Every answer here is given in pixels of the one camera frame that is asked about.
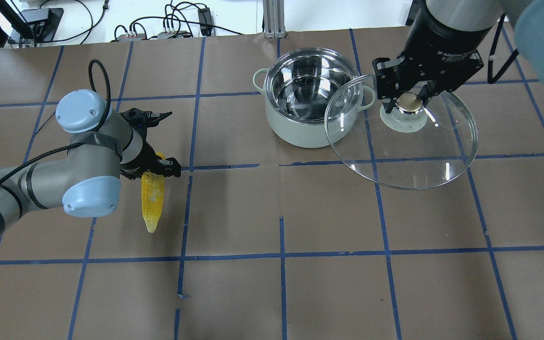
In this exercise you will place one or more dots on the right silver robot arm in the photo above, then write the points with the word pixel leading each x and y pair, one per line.
pixel 512 28

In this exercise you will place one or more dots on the yellow corn cob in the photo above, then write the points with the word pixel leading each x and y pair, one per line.
pixel 152 193

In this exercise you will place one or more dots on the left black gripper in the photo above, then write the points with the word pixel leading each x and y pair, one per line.
pixel 148 158

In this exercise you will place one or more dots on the black power adapter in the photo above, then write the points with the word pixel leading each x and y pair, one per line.
pixel 205 21

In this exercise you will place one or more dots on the glass pot lid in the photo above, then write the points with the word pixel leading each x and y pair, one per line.
pixel 415 146

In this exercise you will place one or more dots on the pale green cooking pot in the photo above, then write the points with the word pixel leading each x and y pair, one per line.
pixel 312 96

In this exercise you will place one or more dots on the aluminium frame post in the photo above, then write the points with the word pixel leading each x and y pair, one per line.
pixel 274 19

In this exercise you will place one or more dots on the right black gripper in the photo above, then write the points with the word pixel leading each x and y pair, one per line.
pixel 435 40

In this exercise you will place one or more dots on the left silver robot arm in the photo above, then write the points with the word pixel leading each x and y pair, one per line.
pixel 104 146

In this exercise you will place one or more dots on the small orange connector board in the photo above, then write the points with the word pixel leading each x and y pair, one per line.
pixel 126 38

